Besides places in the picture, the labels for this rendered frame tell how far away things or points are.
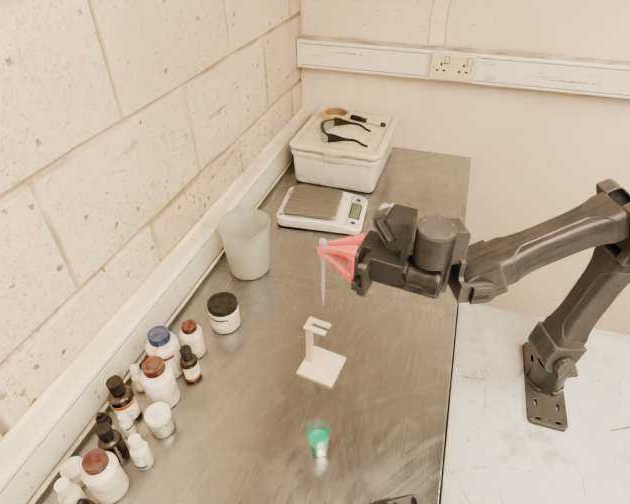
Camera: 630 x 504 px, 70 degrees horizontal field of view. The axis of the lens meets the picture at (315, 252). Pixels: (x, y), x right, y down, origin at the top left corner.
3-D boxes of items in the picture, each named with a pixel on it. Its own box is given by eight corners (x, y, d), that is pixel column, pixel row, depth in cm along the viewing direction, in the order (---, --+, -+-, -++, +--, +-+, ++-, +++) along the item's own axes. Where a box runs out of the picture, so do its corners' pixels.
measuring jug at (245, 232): (220, 248, 126) (212, 203, 117) (265, 240, 129) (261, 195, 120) (230, 291, 112) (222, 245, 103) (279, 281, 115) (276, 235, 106)
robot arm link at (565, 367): (561, 364, 79) (591, 361, 79) (536, 326, 86) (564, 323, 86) (549, 385, 83) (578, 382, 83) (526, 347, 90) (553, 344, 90)
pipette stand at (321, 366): (346, 359, 96) (349, 318, 88) (331, 388, 91) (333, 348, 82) (312, 347, 99) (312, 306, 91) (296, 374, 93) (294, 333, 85)
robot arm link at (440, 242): (428, 248, 58) (515, 241, 59) (409, 211, 65) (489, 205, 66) (416, 310, 66) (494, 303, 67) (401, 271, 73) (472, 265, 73)
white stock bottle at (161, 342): (165, 353, 97) (153, 317, 90) (191, 361, 96) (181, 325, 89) (148, 377, 93) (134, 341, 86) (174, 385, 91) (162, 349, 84)
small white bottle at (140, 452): (145, 450, 80) (134, 427, 75) (158, 458, 79) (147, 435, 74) (132, 466, 78) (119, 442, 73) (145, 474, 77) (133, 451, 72)
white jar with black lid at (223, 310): (225, 308, 108) (221, 287, 103) (246, 320, 105) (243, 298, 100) (204, 326, 103) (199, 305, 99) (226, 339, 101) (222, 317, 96)
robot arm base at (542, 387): (540, 398, 80) (583, 409, 78) (533, 319, 95) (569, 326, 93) (527, 422, 85) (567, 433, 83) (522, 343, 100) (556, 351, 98)
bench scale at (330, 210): (360, 238, 130) (361, 224, 127) (274, 227, 135) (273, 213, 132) (368, 203, 145) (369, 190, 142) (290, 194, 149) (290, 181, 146)
